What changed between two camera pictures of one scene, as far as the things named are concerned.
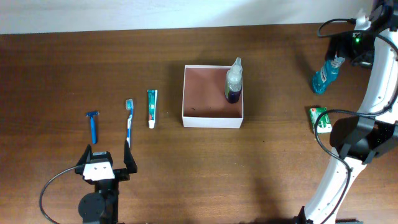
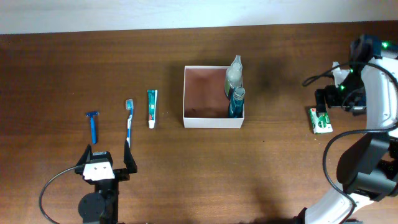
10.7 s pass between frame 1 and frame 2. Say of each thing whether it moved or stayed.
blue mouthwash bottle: moved
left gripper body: stayed
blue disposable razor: stayed
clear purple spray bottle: stayed
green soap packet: stayed
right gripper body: moved
